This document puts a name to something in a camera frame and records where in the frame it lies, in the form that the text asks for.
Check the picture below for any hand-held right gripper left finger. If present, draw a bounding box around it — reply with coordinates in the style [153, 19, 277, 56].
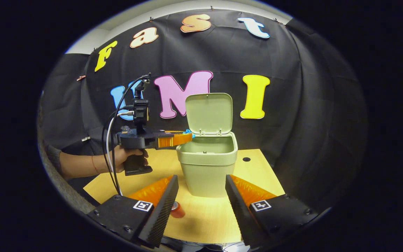
[88, 175, 179, 248]

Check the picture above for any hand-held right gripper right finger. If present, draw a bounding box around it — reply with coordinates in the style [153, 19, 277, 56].
[225, 174, 319, 250]

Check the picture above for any red pop can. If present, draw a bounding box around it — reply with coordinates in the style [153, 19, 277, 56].
[171, 201, 186, 218]

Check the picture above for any green desktop garbage bin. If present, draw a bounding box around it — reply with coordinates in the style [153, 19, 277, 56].
[176, 93, 239, 197]

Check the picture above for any wooden desktop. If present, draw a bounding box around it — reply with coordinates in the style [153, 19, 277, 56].
[83, 149, 286, 244]

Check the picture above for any black backdrop cloth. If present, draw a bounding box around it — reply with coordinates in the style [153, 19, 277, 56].
[41, 9, 368, 210]

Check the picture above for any black cable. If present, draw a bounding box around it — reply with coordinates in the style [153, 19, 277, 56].
[101, 73, 151, 195]

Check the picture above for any white cable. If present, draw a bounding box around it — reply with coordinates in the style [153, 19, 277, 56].
[106, 111, 134, 196]

